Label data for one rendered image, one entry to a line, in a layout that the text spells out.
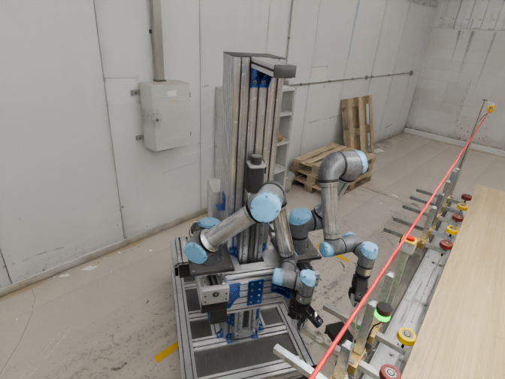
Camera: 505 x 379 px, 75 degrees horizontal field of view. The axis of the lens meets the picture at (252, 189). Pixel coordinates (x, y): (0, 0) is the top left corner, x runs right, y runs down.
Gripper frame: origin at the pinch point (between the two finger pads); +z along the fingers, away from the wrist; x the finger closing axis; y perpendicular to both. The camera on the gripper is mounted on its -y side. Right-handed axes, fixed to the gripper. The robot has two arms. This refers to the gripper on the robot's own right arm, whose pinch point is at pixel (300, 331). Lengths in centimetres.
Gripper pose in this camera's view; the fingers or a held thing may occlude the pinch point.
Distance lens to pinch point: 177.3
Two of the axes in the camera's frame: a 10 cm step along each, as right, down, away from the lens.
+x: -6.1, 3.1, -7.3
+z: -0.8, 8.9, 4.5
